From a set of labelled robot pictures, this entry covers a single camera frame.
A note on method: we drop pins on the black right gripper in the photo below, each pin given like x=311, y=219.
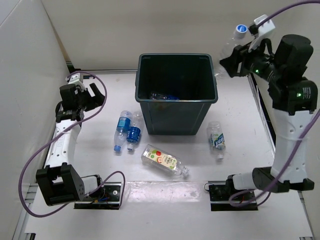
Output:
x=239, y=55

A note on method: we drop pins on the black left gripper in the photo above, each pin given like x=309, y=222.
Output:
x=95, y=100

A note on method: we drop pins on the clear bottle light blue label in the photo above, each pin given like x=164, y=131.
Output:
x=121, y=131

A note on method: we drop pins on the clear bottle green white label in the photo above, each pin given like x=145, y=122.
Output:
x=216, y=140

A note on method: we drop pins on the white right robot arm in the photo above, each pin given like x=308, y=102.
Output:
x=294, y=100

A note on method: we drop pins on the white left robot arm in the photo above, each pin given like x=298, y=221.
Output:
x=58, y=180

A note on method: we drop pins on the crushed bottle inside bin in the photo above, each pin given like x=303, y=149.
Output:
x=161, y=96

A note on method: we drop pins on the dark green plastic bin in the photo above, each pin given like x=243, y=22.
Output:
x=188, y=76

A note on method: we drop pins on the clear bottle dark blue label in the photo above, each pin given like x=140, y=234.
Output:
x=134, y=131

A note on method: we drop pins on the clear bottle apple label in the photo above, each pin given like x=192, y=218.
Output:
x=158, y=158

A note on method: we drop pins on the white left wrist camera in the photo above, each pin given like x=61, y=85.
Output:
x=75, y=79

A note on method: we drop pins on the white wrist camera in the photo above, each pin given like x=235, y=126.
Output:
x=260, y=29
x=75, y=79

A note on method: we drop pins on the aluminium table frame rail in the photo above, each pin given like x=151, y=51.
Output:
x=264, y=115

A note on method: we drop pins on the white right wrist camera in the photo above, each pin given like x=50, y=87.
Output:
x=260, y=29

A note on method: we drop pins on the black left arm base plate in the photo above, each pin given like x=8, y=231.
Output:
x=108, y=198

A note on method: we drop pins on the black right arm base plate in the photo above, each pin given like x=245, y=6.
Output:
x=219, y=198

